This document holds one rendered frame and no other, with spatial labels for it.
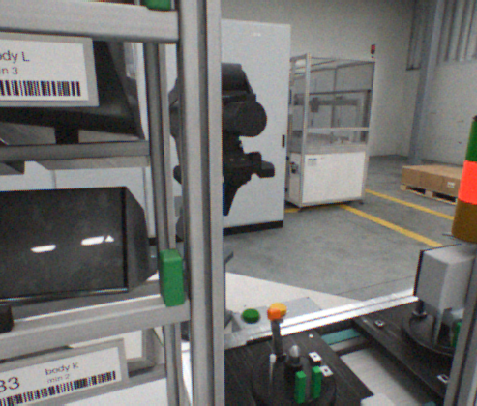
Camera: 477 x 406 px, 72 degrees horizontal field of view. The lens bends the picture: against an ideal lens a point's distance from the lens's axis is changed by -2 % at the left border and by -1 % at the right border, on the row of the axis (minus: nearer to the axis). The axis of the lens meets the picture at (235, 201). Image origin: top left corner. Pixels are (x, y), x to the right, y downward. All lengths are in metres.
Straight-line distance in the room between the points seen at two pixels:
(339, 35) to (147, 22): 9.83
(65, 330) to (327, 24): 9.72
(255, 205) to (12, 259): 3.64
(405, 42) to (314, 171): 7.30
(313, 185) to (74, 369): 4.67
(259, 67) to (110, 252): 3.53
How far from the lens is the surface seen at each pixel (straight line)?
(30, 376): 0.23
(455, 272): 0.51
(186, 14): 0.18
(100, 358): 0.22
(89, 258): 0.25
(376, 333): 0.80
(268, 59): 3.76
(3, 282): 0.27
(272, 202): 3.93
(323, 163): 4.85
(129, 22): 0.18
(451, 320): 0.77
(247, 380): 0.65
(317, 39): 9.60
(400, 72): 11.34
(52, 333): 0.22
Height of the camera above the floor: 1.43
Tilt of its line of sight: 16 degrees down
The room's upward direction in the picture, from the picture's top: straight up
